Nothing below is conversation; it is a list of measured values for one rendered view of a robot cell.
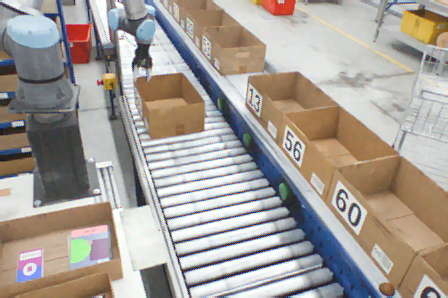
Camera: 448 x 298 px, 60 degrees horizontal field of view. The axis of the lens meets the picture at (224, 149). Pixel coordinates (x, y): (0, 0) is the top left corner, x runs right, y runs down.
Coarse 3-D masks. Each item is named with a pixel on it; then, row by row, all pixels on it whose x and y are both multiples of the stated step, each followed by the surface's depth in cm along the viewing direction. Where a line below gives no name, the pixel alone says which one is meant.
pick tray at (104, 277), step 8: (104, 272) 117; (80, 280) 115; (88, 280) 116; (96, 280) 117; (104, 280) 119; (48, 288) 112; (56, 288) 113; (64, 288) 114; (72, 288) 115; (80, 288) 117; (88, 288) 118; (96, 288) 119; (104, 288) 121; (112, 288) 112; (16, 296) 109; (24, 296) 110; (32, 296) 111; (40, 296) 112; (48, 296) 113; (56, 296) 114; (64, 296) 116; (72, 296) 117; (80, 296) 118; (88, 296) 120; (96, 296) 120; (112, 296) 118
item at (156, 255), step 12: (132, 216) 150; (144, 216) 150; (132, 228) 145; (144, 228) 145; (156, 228) 146; (132, 240) 140; (144, 240) 141; (156, 240) 141; (144, 252) 136; (156, 252) 136; (144, 264) 132; (156, 264) 132
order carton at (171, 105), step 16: (144, 80) 218; (160, 80) 222; (176, 80) 226; (144, 96) 223; (160, 96) 227; (176, 96) 232; (192, 96) 214; (144, 112) 198; (160, 112) 188; (176, 112) 192; (192, 112) 196; (160, 128) 194; (176, 128) 197; (192, 128) 201
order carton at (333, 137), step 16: (288, 112) 164; (304, 112) 167; (320, 112) 171; (336, 112) 174; (304, 128) 173; (320, 128) 176; (336, 128) 178; (352, 128) 167; (368, 128) 158; (304, 144) 151; (320, 144) 175; (336, 144) 176; (352, 144) 169; (368, 144) 159; (384, 144) 150; (304, 160) 153; (320, 160) 142; (336, 160) 166; (352, 160) 167; (368, 160) 139; (304, 176) 155; (320, 176) 143
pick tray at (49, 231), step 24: (24, 216) 134; (48, 216) 137; (72, 216) 140; (96, 216) 144; (0, 240) 133; (24, 240) 137; (48, 240) 137; (0, 264) 128; (48, 264) 129; (96, 264) 119; (120, 264) 123; (0, 288) 111; (24, 288) 114
